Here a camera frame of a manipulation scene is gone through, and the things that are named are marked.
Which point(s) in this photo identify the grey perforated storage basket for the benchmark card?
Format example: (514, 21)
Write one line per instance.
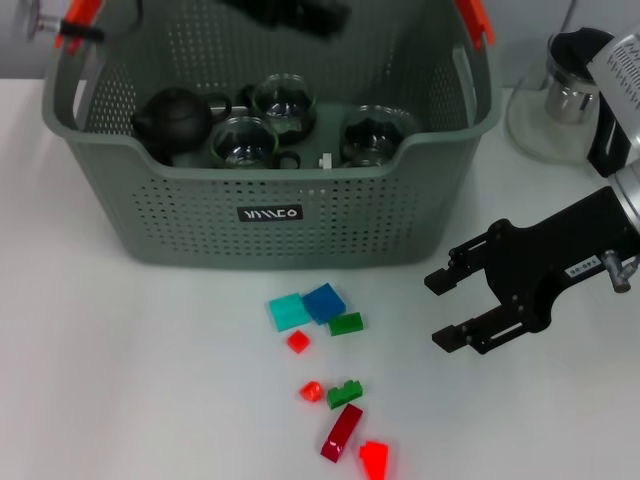
(375, 210)

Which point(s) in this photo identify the orange-red sloped brick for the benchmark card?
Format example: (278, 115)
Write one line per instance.
(375, 457)

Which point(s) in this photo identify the small red rounded brick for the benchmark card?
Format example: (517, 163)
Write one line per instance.
(311, 391)

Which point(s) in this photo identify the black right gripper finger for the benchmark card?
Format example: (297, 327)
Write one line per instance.
(480, 335)
(460, 265)

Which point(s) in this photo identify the blue toy brick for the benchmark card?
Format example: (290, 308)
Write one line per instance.
(324, 302)

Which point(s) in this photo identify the green notched toy brick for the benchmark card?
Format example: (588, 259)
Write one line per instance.
(342, 396)

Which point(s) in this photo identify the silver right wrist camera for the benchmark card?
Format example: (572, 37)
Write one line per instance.
(620, 75)

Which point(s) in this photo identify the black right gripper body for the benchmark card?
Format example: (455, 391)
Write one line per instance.
(540, 260)

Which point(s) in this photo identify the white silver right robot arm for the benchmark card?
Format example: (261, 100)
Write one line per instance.
(630, 200)

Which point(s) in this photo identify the dark red long brick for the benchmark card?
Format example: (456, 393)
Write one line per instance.
(342, 432)

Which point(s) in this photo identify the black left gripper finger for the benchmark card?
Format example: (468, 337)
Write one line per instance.
(300, 17)

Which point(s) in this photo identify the teal toy brick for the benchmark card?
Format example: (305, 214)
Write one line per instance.
(289, 311)

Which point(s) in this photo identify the green sloped toy brick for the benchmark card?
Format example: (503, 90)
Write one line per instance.
(345, 325)

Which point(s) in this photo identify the small red square brick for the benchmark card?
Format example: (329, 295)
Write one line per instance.
(299, 342)

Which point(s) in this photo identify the black ceramic teapot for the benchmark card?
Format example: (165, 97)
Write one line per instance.
(175, 120)

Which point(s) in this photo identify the white block toy brick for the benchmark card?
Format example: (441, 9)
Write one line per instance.
(325, 161)

